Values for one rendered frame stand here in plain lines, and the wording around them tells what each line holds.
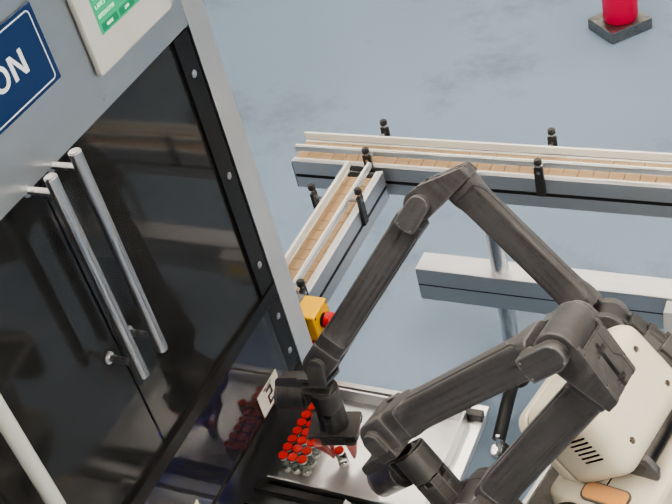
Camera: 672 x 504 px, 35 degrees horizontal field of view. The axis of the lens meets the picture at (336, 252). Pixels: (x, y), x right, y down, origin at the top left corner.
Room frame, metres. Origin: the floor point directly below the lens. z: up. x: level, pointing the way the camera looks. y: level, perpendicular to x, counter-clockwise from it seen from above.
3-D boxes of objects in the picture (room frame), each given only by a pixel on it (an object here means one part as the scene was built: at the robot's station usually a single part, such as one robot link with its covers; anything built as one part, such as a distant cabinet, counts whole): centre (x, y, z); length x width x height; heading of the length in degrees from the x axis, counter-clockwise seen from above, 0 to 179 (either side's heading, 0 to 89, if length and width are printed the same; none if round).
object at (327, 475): (1.48, 0.04, 0.90); 0.34 x 0.26 x 0.04; 56
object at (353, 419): (1.46, 0.09, 1.03); 0.10 x 0.07 x 0.07; 70
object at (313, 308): (1.81, 0.10, 0.99); 0.08 x 0.07 x 0.07; 57
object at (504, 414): (2.30, -0.44, 0.07); 0.50 x 0.08 x 0.14; 147
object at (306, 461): (1.54, 0.14, 0.90); 0.18 x 0.02 x 0.05; 146
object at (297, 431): (1.56, 0.17, 0.90); 0.18 x 0.02 x 0.05; 146
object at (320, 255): (2.13, 0.06, 0.92); 0.69 x 0.15 x 0.16; 147
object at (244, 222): (1.68, 0.15, 1.40); 0.05 x 0.01 x 0.80; 147
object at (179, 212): (1.52, 0.27, 1.50); 0.43 x 0.01 x 0.59; 147
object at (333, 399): (1.46, 0.10, 1.09); 0.07 x 0.06 x 0.07; 64
